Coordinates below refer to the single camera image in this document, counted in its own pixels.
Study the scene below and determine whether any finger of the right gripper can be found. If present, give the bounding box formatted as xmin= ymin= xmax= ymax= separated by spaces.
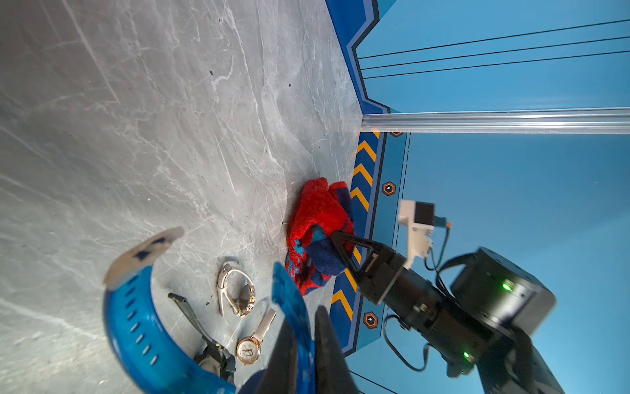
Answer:
xmin=331 ymin=231 xmax=389 ymax=283

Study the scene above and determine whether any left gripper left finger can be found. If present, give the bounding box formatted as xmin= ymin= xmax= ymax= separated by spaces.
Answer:
xmin=254 ymin=319 xmax=299 ymax=394

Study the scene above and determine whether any red and blue cloth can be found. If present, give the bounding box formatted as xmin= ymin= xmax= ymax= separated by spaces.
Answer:
xmin=285 ymin=177 xmax=354 ymax=296

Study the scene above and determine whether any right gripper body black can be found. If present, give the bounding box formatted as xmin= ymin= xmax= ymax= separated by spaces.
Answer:
xmin=359 ymin=243 xmax=492 ymax=377

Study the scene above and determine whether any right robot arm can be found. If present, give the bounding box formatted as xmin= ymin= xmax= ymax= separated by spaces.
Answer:
xmin=331 ymin=231 xmax=563 ymax=393

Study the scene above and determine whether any rose gold watch upper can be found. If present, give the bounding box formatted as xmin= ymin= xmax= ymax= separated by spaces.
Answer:
xmin=217 ymin=261 xmax=256 ymax=318

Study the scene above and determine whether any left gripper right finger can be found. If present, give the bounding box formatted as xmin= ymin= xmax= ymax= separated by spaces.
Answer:
xmin=314 ymin=305 xmax=359 ymax=394

